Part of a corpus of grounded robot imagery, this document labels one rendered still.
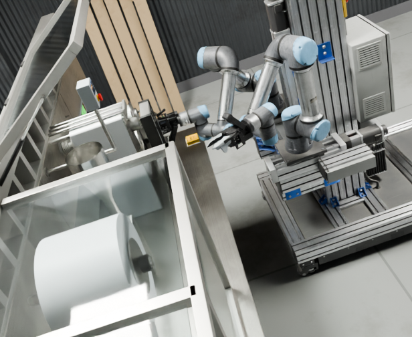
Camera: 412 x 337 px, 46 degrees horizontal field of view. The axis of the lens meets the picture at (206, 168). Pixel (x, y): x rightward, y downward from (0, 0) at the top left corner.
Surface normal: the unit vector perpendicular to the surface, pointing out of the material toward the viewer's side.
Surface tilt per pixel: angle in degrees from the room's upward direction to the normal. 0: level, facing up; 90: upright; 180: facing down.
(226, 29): 90
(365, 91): 90
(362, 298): 0
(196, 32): 90
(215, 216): 0
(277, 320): 0
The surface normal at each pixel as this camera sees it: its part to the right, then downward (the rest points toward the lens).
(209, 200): -0.28, -0.77
